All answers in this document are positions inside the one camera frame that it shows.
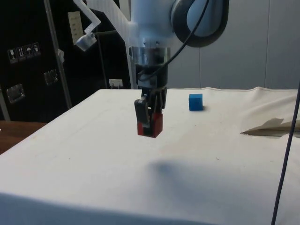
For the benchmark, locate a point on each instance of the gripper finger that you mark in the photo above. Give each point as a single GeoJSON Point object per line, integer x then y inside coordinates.
{"type": "Point", "coordinates": [141, 112]}
{"type": "Point", "coordinates": [159, 100]}

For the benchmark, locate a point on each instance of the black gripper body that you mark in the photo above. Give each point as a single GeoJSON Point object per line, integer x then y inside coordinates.
{"type": "Point", "coordinates": [161, 75]}

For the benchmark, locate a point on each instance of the red cube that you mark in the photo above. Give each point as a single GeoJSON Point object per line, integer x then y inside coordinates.
{"type": "Point", "coordinates": [157, 125]}

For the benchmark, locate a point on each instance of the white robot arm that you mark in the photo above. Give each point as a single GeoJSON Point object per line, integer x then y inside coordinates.
{"type": "Point", "coordinates": [152, 21]}

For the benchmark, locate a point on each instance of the blue cube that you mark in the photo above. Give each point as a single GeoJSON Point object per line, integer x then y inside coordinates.
{"type": "Point", "coordinates": [195, 102]}

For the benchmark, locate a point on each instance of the silver metal pole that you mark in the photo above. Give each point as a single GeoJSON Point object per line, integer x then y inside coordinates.
{"type": "Point", "coordinates": [59, 61]}

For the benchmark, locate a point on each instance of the pale locker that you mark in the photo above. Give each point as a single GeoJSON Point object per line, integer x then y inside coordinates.
{"type": "Point", "coordinates": [283, 47]}

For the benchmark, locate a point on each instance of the clear plastic mount bracket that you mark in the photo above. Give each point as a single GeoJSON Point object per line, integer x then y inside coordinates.
{"type": "Point", "coordinates": [90, 25]}

